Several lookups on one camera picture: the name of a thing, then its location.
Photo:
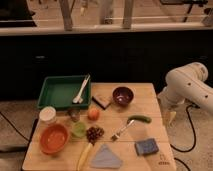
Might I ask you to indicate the orange bowl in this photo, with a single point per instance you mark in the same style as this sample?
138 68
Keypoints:
53 139

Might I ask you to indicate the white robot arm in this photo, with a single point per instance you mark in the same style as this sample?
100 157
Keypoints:
186 82

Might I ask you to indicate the green plastic tray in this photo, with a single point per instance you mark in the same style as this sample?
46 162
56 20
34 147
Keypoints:
59 92

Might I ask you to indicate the yellow banana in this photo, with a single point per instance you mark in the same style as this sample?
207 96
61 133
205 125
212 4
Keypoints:
83 156

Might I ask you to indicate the bunch of dark grapes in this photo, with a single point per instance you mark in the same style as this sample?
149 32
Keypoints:
94 133

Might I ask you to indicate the small green cup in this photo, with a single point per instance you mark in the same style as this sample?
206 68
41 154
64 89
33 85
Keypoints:
79 129

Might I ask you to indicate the blue sponge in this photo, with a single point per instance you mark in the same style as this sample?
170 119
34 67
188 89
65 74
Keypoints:
146 147

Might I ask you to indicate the white plastic spoon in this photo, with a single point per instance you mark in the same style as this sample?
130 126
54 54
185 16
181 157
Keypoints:
78 98

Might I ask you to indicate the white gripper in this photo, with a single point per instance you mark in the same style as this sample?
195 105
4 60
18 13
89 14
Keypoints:
169 100

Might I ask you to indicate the green cucumber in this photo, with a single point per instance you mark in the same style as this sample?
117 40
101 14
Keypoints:
141 118

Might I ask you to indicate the grey triangular cloth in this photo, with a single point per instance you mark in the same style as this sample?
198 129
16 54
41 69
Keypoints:
105 158

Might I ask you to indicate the purple bowl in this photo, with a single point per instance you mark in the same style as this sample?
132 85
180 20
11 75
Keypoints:
123 96

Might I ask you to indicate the brown wooden block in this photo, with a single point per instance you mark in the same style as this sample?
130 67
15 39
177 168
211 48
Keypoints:
102 101

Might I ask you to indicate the white lidded jar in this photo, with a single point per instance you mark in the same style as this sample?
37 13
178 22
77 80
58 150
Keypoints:
48 115

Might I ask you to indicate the orange fruit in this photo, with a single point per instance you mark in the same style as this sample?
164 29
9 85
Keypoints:
93 114

